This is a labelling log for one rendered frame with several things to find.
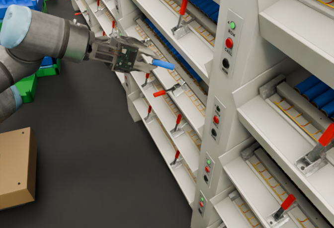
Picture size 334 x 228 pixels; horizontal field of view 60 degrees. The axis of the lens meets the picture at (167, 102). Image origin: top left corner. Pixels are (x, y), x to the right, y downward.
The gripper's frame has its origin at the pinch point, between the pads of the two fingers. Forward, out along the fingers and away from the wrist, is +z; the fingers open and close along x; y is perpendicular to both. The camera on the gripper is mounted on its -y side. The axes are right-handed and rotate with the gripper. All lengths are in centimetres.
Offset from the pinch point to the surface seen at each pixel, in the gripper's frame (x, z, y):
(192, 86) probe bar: -3.1, 11.3, 6.0
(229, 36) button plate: 12.8, -4.6, 31.7
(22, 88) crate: -53, -19, -107
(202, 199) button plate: -34.3, 21.9, 17.2
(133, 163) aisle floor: -54, 24, -32
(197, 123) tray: -11.0, 11.0, 14.6
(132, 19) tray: 7.4, 5.8, -37.3
